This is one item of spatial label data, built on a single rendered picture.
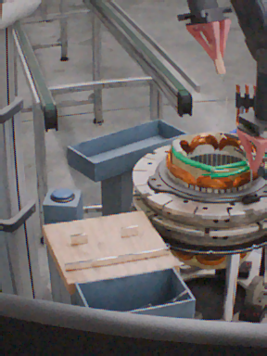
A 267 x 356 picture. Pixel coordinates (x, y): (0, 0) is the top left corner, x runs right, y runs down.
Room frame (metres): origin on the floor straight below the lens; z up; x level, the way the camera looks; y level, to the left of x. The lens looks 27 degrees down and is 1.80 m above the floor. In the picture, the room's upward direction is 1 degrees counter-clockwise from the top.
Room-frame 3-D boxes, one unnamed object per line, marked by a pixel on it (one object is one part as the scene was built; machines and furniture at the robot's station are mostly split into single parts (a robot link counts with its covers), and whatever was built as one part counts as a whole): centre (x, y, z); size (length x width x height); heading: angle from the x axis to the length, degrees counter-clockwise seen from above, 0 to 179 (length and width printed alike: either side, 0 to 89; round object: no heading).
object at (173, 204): (1.41, -0.16, 1.09); 0.32 x 0.32 x 0.01
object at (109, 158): (1.65, 0.01, 0.92); 0.25 x 0.11 x 0.28; 126
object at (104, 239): (1.21, 0.05, 1.05); 0.20 x 0.19 x 0.02; 17
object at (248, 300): (1.35, -0.26, 0.85); 0.06 x 0.04 x 0.05; 152
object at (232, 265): (1.29, -0.19, 0.91); 0.02 x 0.02 x 0.21
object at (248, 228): (1.27, -0.18, 1.06); 0.09 x 0.04 x 0.01; 110
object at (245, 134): (1.29, -0.23, 1.21); 0.07 x 0.07 x 0.09; 36
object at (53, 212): (1.45, 0.14, 0.91); 0.07 x 0.07 x 0.25; 84
